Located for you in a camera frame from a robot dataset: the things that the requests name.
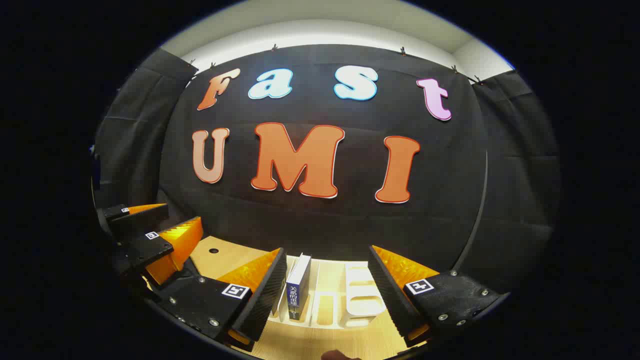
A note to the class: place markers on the blue cover book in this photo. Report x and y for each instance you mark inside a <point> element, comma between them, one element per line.
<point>298,287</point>

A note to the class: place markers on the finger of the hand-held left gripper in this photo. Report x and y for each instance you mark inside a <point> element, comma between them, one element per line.
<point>135,222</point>
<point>145,252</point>

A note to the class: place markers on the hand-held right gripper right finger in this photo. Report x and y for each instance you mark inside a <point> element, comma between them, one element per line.
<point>387,295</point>

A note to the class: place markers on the white bookshelf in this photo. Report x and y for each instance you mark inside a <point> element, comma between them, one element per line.
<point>360,300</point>

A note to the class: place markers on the black backdrop cloth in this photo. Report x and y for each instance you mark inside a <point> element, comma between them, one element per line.
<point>325,225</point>

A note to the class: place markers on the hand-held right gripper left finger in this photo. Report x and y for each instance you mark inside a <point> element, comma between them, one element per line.
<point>267,300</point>

